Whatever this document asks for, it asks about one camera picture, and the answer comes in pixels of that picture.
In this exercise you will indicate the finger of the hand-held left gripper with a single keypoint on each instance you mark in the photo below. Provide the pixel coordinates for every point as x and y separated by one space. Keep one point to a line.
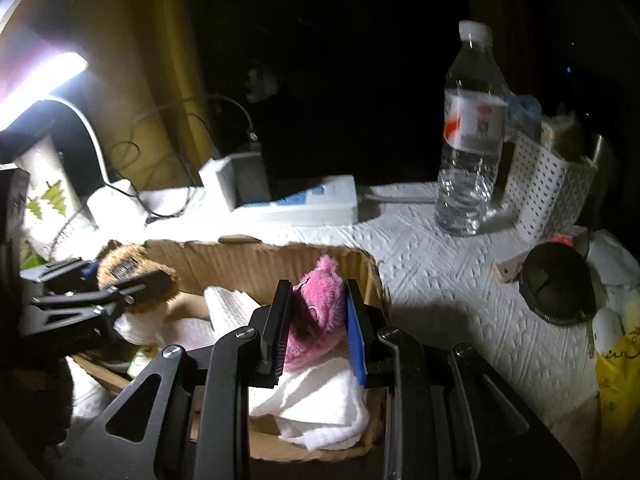
145 290
60 272

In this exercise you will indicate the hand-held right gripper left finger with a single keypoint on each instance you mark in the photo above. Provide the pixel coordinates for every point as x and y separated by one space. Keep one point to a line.
270 340

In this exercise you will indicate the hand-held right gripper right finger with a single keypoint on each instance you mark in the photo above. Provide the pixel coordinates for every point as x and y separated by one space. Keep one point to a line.
357 345

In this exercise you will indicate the brown plush toy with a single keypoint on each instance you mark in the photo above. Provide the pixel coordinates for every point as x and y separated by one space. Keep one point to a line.
107 260

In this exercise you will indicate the pink plush toy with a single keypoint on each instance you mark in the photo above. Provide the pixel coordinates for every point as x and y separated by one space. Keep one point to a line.
320 305

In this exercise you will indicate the cardboard box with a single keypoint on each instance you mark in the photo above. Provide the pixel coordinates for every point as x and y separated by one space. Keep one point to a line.
220 260

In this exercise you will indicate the small green packet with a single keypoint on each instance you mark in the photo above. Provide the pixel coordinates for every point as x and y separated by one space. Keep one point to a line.
142 361

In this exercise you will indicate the white tin can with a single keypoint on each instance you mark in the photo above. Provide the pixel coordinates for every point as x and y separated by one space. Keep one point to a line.
45 180

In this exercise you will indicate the white embossed tablecloth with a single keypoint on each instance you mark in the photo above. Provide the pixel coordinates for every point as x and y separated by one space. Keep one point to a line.
450 285

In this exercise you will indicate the white charger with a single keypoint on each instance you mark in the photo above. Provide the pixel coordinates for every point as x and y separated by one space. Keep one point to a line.
217 182

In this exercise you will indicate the white power strip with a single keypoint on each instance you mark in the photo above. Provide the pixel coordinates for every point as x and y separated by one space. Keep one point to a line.
310 205

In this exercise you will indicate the white desk lamp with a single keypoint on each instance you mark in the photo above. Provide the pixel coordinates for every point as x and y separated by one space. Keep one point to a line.
50 77

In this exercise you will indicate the black round case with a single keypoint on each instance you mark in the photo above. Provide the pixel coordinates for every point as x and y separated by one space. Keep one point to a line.
555 285

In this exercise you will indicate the clear water bottle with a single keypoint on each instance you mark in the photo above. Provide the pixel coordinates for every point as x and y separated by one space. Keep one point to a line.
470 170

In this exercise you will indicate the small red box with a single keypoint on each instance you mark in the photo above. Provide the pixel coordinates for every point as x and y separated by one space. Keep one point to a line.
565 239

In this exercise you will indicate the white perforated basket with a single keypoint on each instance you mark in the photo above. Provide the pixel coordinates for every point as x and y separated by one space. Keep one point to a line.
545 195

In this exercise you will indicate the white rounded object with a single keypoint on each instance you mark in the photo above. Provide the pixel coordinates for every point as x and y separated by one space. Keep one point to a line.
607 330

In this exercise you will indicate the yellow plastic bag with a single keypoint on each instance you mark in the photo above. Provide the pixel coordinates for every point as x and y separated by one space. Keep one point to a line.
617 390

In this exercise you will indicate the white plastic packets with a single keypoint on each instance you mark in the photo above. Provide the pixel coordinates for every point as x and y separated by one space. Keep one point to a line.
612 260

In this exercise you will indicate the blue plastic wrapper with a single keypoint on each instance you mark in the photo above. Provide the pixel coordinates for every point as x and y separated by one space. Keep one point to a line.
525 115

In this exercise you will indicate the dark window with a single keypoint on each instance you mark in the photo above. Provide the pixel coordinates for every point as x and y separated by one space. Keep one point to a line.
340 60

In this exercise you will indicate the small cartons in basket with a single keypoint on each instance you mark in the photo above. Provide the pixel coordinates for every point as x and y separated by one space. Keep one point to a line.
562 135

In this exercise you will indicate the steel kettle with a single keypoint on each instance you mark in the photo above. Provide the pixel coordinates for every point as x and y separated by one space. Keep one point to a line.
602 150

